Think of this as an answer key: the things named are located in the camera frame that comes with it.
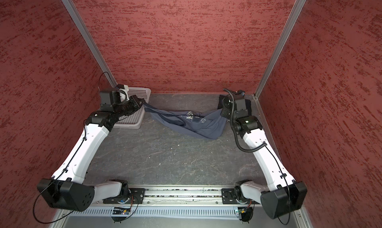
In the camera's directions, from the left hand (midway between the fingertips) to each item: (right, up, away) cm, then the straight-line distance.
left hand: (144, 103), depth 75 cm
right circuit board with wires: (+51, -52, -7) cm, 73 cm away
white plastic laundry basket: (-13, -11, +17) cm, 24 cm away
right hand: (+43, -4, +2) cm, 43 cm away
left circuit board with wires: (-12, -54, -3) cm, 56 cm away
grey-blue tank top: (+34, -12, +16) cm, 40 cm away
